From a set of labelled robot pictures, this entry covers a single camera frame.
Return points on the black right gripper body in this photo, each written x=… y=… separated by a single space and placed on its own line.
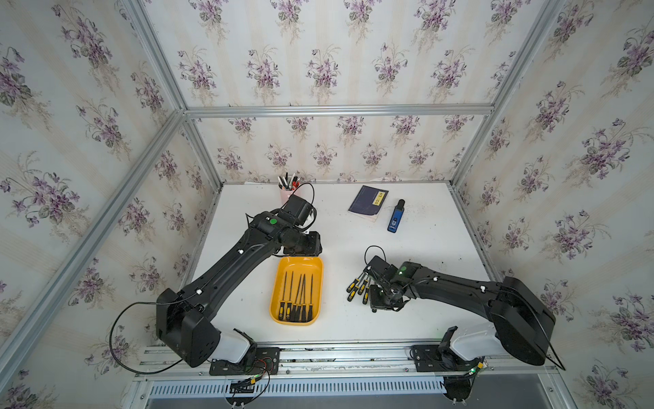
x=380 y=299

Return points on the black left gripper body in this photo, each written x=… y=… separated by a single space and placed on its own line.
x=304 y=244

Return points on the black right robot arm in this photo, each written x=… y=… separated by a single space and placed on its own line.
x=519 y=322

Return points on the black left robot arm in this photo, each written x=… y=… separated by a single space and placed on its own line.
x=184 y=318

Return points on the yellow plastic storage tray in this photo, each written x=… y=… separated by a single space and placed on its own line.
x=312 y=267

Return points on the pink pen cup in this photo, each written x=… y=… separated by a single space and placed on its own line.
x=287 y=186

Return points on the dark blue notebook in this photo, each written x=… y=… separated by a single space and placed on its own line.
x=368 y=202

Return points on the blue black handheld device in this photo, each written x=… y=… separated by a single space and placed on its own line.
x=396 y=217

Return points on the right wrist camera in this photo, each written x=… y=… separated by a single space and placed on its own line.
x=380 y=270

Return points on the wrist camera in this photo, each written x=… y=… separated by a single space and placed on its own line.
x=298 y=212
x=380 y=270

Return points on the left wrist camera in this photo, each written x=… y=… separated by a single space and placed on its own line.
x=298 y=212

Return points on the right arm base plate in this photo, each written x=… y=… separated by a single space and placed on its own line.
x=439 y=358

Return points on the aluminium front rail frame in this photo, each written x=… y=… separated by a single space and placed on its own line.
x=345 y=369

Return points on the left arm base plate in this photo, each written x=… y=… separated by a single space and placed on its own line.
x=239 y=354

